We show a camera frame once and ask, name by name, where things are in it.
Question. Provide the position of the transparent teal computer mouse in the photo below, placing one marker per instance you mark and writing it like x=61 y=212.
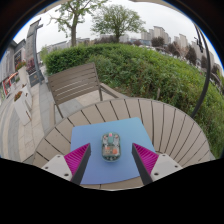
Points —
x=110 y=148

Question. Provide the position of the grey building with red signs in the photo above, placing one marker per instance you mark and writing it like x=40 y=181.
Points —
x=11 y=70

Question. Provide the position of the beige patio umbrella canopy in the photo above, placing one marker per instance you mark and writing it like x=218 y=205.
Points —
x=150 y=1

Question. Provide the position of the brown slatted outdoor chair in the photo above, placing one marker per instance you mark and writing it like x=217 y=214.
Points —
x=75 y=83

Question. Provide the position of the bare-trunked thin tree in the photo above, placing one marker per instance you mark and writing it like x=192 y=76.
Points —
x=73 y=31

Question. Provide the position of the tall grey sign pillar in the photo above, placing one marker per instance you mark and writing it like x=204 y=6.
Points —
x=31 y=50

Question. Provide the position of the blue rectangular mouse pad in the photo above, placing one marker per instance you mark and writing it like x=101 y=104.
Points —
x=110 y=171

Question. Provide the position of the white planter box with flowers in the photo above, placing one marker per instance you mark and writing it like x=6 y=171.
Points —
x=21 y=106

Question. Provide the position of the green hedge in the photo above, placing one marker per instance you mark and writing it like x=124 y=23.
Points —
x=146 y=70

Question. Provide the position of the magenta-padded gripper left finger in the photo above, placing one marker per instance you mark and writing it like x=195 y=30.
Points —
x=78 y=158

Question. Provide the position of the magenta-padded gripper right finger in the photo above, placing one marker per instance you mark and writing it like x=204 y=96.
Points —
x=145 y=159

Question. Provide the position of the distant high-rise buildings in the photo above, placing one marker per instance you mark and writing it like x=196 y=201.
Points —
x=181 y=41

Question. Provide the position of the round leafy green tree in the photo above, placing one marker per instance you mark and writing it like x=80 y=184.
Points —
x=118 y=20

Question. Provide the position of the dark curved umbrella pole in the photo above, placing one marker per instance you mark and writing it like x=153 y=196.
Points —
x=206 y=70

